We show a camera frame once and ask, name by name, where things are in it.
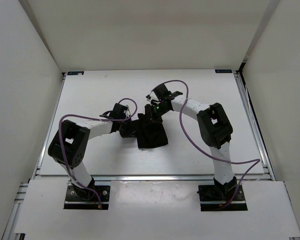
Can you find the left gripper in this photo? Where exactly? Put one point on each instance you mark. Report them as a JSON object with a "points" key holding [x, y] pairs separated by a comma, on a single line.
{"points": [[130, 132]]}

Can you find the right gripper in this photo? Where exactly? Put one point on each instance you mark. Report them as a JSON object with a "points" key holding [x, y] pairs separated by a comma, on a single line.
{"points": [[155, 119]]}

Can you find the black skirt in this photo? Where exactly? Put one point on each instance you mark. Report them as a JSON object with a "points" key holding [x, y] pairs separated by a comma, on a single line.
{"points": [[149, 133]]}

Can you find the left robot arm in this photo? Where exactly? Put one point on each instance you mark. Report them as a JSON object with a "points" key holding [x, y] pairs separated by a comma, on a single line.
{"points": [[70, 142]]}

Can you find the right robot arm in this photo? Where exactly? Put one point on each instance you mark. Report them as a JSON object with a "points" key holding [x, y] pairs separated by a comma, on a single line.
{"points": [[215, 130]]}

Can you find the right blue corner label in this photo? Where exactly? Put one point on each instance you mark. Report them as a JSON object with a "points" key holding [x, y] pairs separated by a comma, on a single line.
{"points": [[223, 71]]}

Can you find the blue corner label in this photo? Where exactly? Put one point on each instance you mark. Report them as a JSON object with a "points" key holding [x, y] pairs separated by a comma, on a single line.
{"points": [[223, 71], [75, 73]]}

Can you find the left blue corner label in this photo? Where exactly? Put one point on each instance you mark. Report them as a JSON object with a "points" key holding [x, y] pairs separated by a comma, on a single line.
{"points": [[75, 73]]}

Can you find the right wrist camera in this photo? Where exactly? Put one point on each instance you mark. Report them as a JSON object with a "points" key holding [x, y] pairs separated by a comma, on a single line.
{"points": [[161, 91]]}

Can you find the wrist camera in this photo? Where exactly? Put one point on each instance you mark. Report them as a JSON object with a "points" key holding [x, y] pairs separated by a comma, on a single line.
{"points": [[119, 112], [161, 91]]}

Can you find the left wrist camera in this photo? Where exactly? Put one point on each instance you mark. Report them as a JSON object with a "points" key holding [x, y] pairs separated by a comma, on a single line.
{"points": [[119, 112]]}

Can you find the front aluminium rail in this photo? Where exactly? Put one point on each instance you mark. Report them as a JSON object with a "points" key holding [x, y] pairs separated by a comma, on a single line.
{"points": [[126, 178]]}

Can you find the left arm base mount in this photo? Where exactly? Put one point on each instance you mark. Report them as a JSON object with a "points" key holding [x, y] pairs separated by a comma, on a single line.
{"points": [[82, 199]]}

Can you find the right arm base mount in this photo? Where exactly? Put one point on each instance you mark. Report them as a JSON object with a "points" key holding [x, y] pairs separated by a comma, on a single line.
{"points": [[212, 199]]}

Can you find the left aluminium frame rail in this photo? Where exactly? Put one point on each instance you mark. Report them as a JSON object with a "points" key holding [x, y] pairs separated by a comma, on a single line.
{"points": [[9, 231]]}

